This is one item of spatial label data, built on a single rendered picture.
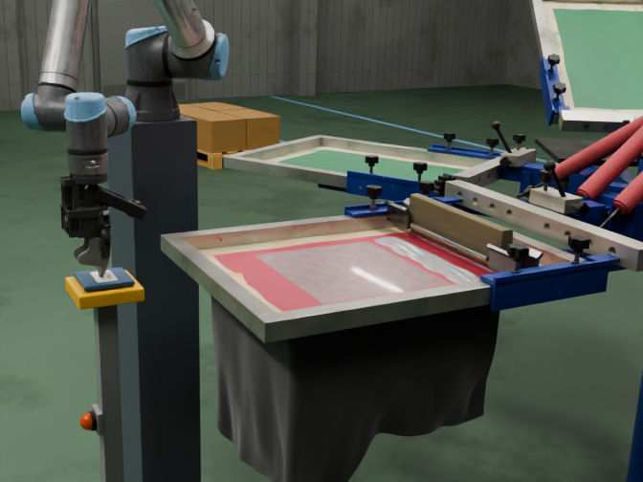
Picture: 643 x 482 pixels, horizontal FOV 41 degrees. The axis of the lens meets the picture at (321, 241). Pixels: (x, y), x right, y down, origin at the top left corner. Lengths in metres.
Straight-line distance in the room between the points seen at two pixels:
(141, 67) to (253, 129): 5.47
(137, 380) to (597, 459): 1.63
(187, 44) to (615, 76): 1.76
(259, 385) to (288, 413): 0.14
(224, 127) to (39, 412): 4.53
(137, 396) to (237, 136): 5.34
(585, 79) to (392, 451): 1.50
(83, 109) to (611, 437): 2.35
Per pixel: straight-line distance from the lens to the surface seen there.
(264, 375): 1.76
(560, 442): 3.29
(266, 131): 7.77
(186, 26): 2.09
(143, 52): 2.24
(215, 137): 7.50
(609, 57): 3.45
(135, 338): 2.38
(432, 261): 1.94
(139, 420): 2.47
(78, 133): 1.69
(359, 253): 1.99
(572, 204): 2.13
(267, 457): 1.88
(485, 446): 3.19
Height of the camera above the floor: 1.54
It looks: 16 degrees down
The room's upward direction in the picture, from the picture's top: 2 degrees clockwise
